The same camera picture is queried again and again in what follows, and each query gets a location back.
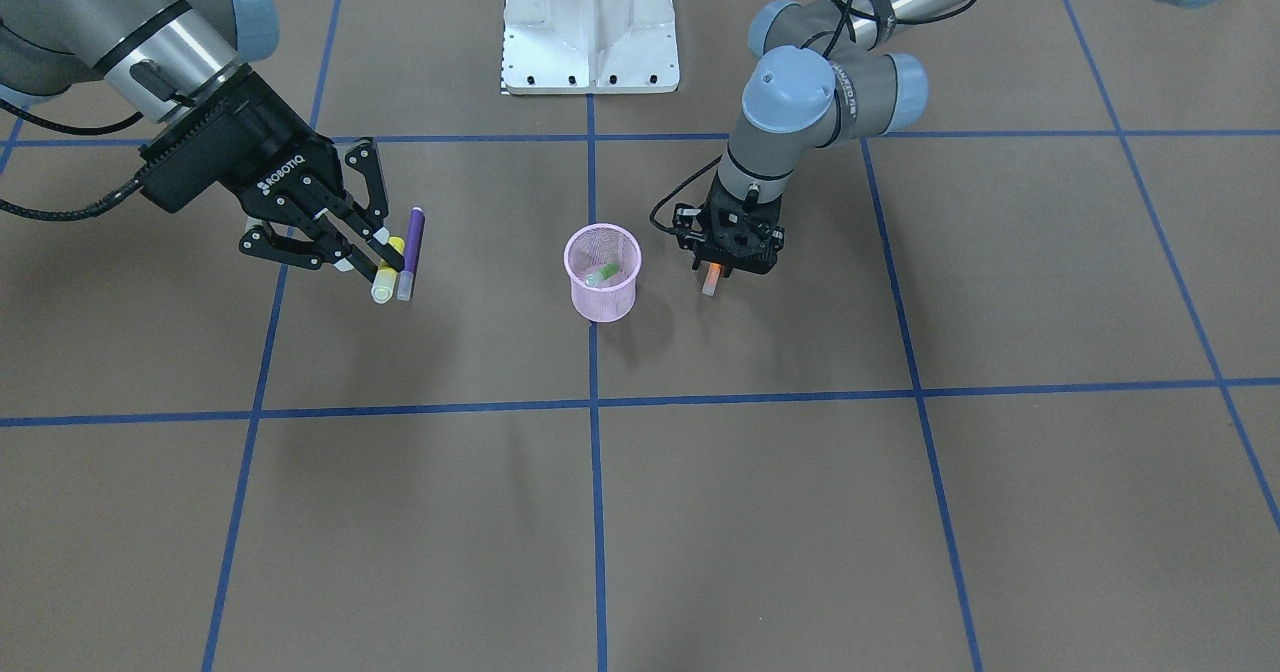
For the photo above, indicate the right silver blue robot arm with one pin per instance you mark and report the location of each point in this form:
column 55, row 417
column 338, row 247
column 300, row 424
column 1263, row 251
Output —
column 94, row 67

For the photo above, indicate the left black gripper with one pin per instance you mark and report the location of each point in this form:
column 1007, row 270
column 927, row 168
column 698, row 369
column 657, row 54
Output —
column 685, row 235

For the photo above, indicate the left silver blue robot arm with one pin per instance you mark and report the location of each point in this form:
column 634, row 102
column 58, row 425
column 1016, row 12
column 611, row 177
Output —
column 821, row 77

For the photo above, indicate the pink mesh pen holder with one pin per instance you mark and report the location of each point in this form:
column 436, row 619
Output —
column 602, row 262

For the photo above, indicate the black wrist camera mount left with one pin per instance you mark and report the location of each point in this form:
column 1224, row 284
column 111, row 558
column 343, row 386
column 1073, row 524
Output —
column 690, row 224

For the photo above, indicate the purple marker pen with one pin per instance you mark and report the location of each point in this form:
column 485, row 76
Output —
column 411, row 254

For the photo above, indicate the yellow highlighter pen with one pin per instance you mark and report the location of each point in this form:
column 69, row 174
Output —
column 383, row 287

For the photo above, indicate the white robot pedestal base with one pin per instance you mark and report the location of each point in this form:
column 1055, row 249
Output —
column 589, row 47

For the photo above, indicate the orange highlighter pen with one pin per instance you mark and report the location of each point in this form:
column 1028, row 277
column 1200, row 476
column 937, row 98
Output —
column 711, row 280

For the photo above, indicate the green highlighter pen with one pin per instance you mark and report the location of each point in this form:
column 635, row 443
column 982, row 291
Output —
column 600, row 277

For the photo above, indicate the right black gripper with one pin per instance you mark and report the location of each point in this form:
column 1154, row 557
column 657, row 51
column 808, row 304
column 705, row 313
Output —
column 268, row 160

